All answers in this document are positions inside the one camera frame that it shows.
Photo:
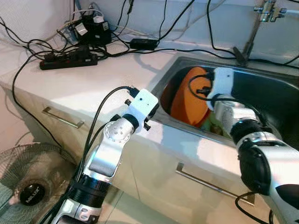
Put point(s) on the beige kitchen cabinet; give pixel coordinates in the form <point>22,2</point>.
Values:
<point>154,186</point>

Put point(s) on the orange bowl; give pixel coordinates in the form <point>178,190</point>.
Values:
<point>196,109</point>

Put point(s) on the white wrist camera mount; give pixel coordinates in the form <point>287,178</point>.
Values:
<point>142,105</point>
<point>223,81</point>

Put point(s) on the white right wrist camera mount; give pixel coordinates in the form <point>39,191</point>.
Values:
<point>223,81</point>

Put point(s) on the small black adapter box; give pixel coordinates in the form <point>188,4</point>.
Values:
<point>143,44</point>

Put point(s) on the stainless steel sink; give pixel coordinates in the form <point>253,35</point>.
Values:
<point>264,88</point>

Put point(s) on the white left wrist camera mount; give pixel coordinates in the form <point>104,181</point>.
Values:
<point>142,105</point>

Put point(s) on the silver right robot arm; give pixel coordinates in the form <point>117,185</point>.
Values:
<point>275,163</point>

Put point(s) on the black power adapter white label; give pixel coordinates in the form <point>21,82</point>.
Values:
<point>92,30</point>

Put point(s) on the green plate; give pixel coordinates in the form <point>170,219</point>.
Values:
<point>216,127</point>

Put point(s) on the metal kitchen faucet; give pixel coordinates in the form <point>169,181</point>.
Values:
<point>240,55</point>

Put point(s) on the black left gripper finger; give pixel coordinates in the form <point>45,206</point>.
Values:
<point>154,110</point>

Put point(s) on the black power strip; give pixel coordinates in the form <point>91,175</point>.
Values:
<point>67,61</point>

